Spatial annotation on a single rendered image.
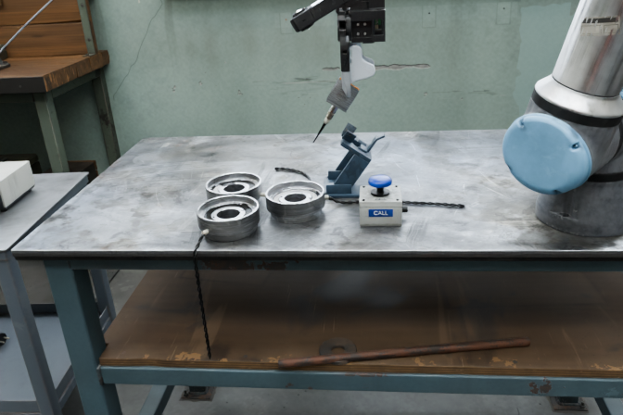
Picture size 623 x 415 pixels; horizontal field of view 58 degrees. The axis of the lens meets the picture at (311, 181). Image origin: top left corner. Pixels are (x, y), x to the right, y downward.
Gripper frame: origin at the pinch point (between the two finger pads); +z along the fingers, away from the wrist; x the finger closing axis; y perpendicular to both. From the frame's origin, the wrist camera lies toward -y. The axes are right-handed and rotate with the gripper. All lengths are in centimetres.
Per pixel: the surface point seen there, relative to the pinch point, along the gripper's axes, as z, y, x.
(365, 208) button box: 16.4, 3.3, -16.7
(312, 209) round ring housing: 17.4, -5.7, -14.9
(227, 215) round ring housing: 18.0, -20.5, -15.2
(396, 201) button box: 15.2, 8.3, -16.7
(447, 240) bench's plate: 19.7, 16.0, -21.9
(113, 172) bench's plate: 20, -52, 11
